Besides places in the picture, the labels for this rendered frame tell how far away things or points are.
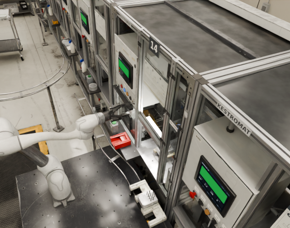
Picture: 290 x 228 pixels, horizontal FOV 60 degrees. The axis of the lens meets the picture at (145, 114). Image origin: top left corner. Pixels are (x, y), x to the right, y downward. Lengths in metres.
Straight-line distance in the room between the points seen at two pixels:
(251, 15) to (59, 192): 1.95
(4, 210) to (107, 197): 1.37
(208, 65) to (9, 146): 1.29
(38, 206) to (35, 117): 2.06
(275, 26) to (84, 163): 1.95
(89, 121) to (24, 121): 2.44
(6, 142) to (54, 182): 0.55
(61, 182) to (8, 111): 2.51
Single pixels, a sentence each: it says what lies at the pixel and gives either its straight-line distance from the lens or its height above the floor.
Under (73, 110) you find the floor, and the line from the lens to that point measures 4.18.
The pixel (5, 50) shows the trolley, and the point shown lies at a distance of 5.67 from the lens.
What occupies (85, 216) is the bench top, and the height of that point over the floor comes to 0.68.
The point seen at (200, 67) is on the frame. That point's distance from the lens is 1.34.
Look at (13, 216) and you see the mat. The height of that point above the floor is 0.01.
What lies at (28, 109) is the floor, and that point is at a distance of 4.39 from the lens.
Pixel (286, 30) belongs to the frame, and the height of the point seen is 2.08.
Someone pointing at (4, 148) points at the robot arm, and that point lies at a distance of 1.79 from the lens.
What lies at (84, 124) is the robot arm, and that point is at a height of 1.41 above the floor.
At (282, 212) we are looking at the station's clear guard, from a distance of 1.12.
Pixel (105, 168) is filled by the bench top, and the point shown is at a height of 0.68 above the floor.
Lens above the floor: 2.67
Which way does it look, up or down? 42 degrees down
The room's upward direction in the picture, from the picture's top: 3 degrees clockwise
